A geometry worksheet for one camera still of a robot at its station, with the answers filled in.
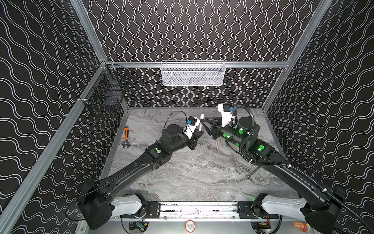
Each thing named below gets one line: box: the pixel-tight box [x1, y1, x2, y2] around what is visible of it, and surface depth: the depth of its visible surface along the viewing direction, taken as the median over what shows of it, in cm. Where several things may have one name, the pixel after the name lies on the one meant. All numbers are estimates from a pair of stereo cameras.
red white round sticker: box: [185, 219, 196, 234], surface depth 70 cm
